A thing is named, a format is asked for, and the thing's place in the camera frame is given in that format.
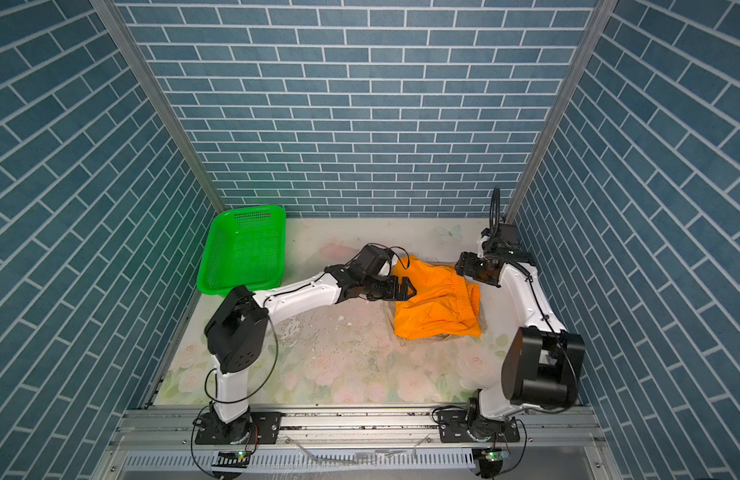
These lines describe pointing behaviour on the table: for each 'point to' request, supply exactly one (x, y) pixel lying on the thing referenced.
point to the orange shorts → (444, 302)
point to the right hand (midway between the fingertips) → (465, 264)
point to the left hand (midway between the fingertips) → (406, 292)
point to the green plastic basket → (242, 246)
